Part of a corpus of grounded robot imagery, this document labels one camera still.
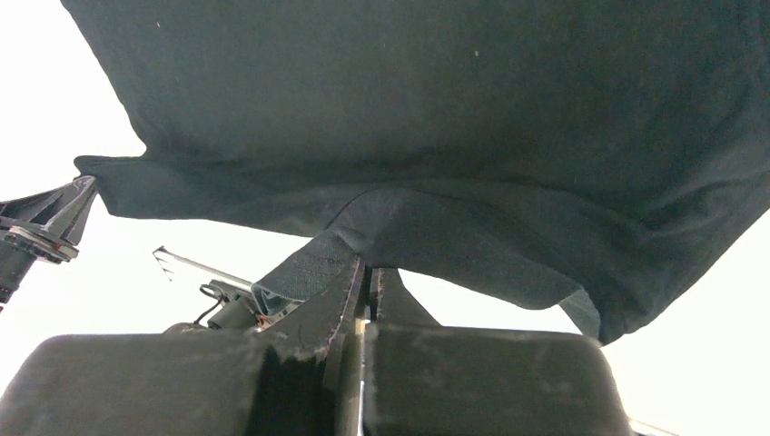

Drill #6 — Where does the black t-shirt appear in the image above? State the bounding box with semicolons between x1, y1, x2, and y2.
64;1;769;344

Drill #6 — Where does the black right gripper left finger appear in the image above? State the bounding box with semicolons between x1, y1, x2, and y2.
1;258;366;435

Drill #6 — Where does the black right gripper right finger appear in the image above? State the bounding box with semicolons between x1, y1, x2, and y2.
362;269;631;435

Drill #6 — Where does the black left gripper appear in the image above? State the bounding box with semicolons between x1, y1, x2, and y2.
1;175;97;308

